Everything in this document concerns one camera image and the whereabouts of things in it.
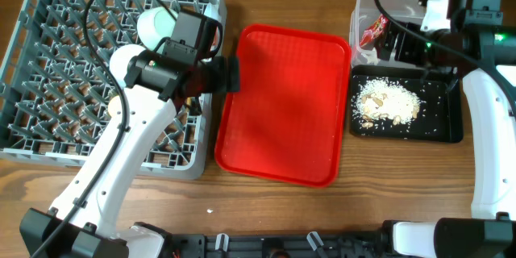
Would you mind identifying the red plastic serving tray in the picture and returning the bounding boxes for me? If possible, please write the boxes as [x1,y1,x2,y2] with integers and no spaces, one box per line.
[214,24,351,188]

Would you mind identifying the grey plastic dishwasher rack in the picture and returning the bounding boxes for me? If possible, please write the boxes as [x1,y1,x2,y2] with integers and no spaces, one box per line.
[1,0,227,168]

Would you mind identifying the white paper wrapper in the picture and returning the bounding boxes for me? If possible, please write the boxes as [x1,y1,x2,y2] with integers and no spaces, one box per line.
[362,48,381,65]

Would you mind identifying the light blue round plate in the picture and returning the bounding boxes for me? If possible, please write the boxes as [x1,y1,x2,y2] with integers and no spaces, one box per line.
[203,3,222,51]

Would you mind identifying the red sauce packet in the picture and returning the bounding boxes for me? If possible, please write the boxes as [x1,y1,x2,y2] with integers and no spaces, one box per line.
[359,15,389,48]

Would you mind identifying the clear plastic waste bin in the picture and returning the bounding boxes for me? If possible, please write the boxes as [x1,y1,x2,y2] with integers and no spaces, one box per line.
[349,0,425,69]

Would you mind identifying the black plastic tray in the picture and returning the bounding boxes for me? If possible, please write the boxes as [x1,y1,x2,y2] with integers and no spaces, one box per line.
[350,65,464,144]

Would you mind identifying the rice and food scraps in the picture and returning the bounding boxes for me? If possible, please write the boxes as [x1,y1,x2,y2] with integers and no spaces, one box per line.
[352,78,422,128]

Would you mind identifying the light green bowl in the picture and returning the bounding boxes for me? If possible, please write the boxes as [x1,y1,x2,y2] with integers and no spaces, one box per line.
[137,7,176,50]

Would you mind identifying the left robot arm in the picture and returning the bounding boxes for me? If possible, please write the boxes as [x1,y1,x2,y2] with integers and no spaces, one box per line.
[19,10,239,257]

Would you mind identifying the yellow plastic cup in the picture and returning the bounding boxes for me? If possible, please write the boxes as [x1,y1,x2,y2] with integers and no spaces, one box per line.
[107,96,123,118]

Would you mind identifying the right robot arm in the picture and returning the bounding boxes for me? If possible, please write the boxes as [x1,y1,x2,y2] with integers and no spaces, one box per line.
[375,0,515,257]

